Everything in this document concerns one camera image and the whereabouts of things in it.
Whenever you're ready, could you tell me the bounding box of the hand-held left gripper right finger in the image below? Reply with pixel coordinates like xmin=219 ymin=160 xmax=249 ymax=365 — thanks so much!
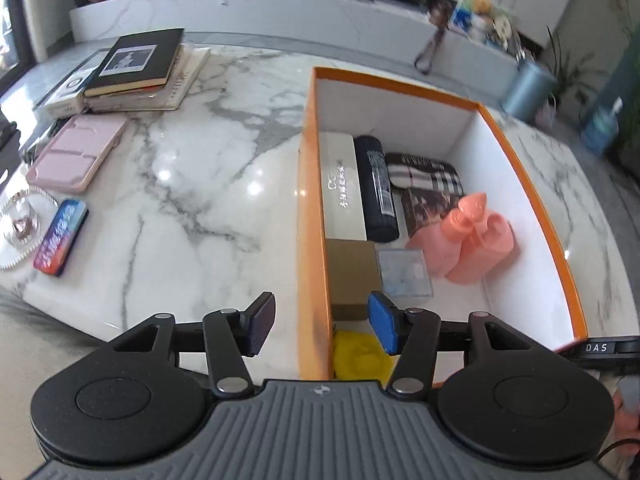
xmin=367 ymin=291 xmax=537 ymax=396

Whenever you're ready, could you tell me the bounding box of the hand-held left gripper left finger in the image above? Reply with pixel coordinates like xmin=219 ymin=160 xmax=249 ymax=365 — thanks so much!
xmin=109 ymin=291 xmax=277 ymax=398

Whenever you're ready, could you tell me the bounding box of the yellow cloth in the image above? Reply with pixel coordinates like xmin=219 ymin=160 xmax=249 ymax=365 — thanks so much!
xmin=332 ymin=329 xmax=393 ymax=381

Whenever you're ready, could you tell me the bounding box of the small clear plastic box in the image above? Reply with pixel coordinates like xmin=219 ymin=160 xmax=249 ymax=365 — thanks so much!
xmin=376 ymin=249 xmax=433 ymax=303

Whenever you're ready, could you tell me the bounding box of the brown cardboard box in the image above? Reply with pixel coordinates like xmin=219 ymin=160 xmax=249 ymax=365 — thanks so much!
xmin=326 ymin=239 xmax=383 ymax=322

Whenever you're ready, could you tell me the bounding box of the pink bottle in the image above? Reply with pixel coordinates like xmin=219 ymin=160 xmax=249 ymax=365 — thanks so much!
xmin=406 ymin=192 xmax=488 ymax=277

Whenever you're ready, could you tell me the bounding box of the figure print card box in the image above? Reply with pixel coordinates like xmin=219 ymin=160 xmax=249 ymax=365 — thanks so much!
xmin=400 ymin=187 xmax=466 ymax=238

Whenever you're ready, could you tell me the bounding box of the plaid case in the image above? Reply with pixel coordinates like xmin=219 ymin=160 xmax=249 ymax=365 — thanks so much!
xmin=384 ymin=152 xmax=466 ymax=196

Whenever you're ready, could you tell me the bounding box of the orange cardboard box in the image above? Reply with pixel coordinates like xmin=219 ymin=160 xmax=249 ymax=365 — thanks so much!
xmin=297 ymin=66 xmax=589 ymax=381

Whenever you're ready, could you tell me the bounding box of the person's right hand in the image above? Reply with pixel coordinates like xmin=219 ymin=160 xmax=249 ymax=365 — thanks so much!
xmin=612 ymin=395 xmax=640 ymax=453

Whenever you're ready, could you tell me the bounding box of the black cylinder bottle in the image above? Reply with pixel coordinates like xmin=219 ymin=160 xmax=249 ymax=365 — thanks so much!
xmin=353 ymin=135 xmax=401 ymax=242

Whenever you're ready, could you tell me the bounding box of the long white box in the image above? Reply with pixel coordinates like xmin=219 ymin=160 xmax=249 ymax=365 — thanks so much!
xmin=318 ymin=131 xmax=376 ymax=241

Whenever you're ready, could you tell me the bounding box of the colourful tin case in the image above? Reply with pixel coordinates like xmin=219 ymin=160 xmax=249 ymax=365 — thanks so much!
xmin=34 ymin=199 xmax=90 ymax=277

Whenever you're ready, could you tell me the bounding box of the blue water bottle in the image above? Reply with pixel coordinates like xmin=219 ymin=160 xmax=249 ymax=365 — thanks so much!
xmin=582 ymin=97 xmax=626 ymax=156

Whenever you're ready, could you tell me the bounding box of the beige book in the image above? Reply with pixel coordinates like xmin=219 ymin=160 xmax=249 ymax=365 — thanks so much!
xmin=87 ymin=45 xmax=212 ymax=112

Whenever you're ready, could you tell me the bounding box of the pink tray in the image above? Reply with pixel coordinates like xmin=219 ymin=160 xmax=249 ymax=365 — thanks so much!
xmin=26 ymin=115 xmax=128 ymax=193

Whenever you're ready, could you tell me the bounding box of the glass dish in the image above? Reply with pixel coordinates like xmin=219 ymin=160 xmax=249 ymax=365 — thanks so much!
xmin=0 ymin=185 xmax=60 ymax=272

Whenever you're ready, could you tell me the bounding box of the grey cylinder bin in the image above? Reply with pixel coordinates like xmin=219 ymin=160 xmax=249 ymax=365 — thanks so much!
xmin=501 ymin=60 xmax=557 ymax=123

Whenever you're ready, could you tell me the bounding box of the green potted plant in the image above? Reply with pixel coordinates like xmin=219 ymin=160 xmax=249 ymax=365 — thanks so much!
xmin=544 ymin=25 xmax=593 ymax=107

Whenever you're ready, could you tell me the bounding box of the black book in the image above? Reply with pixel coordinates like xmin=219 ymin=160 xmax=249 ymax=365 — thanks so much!
xmin=84 ymin=28 xmax=185 ymax=97

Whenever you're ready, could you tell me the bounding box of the white flat device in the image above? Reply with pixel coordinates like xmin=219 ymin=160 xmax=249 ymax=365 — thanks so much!
xmin=40 ymin=50 xmax=112 ymax=118

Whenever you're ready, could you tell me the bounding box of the cluster of small toys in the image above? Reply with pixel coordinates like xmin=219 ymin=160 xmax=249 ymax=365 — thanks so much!
xmin=449 ymin=0 xmax=519 ymax=52

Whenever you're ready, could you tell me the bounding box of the black cable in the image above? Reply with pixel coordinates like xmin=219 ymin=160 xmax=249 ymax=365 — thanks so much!
xmin=595 ymin=437 xmax=640 ymax=463

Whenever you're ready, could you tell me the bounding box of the brown lanyard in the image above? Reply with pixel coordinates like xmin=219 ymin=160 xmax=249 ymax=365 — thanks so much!
xmin=414 ymin=0 xmax=451 ymax=70

